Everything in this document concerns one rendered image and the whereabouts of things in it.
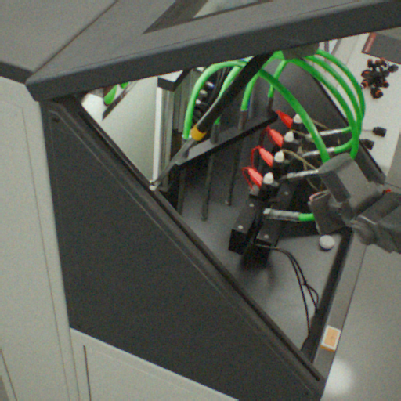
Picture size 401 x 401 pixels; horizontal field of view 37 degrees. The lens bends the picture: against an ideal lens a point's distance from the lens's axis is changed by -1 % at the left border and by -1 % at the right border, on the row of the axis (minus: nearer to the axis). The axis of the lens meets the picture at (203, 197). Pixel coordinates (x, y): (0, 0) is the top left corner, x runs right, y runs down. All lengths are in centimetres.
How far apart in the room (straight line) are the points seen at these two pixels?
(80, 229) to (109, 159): 21
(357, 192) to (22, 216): 63
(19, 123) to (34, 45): 13
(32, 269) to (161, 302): 31
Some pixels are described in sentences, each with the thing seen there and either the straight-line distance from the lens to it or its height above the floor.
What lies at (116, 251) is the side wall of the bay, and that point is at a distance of 112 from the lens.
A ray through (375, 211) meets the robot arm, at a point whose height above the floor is 141.
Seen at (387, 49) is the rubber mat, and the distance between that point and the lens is 217.
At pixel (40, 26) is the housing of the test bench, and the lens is 104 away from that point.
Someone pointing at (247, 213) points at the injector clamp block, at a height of 98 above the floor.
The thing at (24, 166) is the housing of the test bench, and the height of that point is 128.
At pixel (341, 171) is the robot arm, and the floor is 142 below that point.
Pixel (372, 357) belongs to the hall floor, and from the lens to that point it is 248.
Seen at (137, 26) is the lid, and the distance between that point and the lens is 91.
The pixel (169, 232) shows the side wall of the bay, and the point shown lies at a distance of 101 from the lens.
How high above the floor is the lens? 202
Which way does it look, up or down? 46 degrees down
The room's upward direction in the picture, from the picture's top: 7 degrees clockwise
